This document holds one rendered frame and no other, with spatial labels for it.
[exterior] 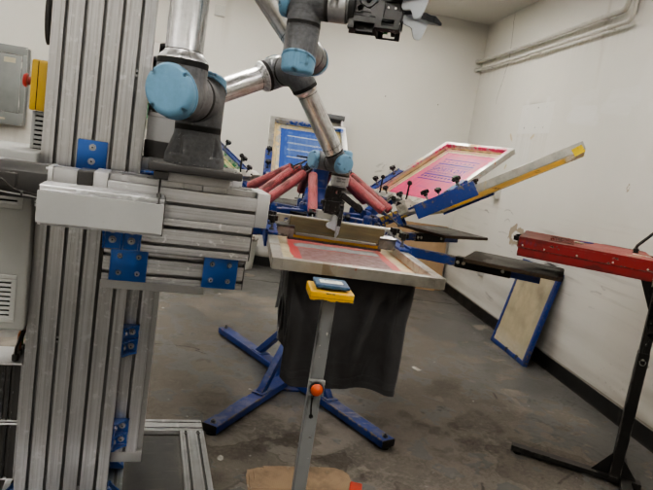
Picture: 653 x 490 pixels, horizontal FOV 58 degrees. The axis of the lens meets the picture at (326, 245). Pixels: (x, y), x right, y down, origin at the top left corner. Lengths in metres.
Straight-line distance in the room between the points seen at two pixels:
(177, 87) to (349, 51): 5.44
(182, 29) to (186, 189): 0.38
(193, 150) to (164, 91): 0.18
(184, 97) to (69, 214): 0.35
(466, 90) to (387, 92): 0.91
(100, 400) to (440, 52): 5.80
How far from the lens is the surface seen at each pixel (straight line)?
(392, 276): 1.97
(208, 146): 1.52
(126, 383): 1.91
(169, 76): 1.39
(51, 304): 1.78
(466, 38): 7.11
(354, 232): 2.52
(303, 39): 1.35
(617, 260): 2.87
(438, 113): 6.93
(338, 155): 2.29
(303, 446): 1.92
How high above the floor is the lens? 1.34
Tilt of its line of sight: 9 degrees down
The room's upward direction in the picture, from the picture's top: 9 degrees clockwise
